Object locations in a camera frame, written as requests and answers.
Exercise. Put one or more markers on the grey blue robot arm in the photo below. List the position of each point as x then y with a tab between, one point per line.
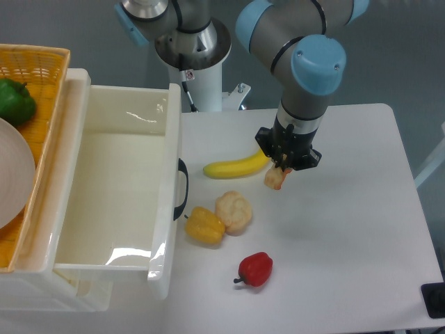
292	40

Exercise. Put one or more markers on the round bread roll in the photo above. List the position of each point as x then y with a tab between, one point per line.
234	211

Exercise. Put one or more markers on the yellow banana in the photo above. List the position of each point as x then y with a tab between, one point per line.
232	169

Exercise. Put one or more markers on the open upper white drawer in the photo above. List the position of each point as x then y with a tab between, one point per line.
119	225

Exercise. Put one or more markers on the white round plate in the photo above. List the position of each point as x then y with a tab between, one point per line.
17	172

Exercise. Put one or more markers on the yellow bell pepper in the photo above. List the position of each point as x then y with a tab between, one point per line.
204	226

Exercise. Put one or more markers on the red bell pepper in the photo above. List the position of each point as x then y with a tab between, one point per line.
254	270

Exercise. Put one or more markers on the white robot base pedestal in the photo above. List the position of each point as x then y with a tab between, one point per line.
195	62

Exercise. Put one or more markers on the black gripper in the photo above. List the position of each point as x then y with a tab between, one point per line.
287	148

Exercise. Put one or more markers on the white drawer cabinet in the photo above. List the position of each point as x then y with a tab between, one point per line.
34	284

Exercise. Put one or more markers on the black drawer handle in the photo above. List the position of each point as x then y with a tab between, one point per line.
183	189

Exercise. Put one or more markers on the black device at table edge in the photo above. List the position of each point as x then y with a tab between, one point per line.
433	296

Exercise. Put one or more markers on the square bread piece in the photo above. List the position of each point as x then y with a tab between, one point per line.
274	177

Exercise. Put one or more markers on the green bell pepper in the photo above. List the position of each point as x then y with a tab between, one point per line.
17	105

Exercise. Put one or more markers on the yellow woven basket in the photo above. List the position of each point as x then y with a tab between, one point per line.
44	70

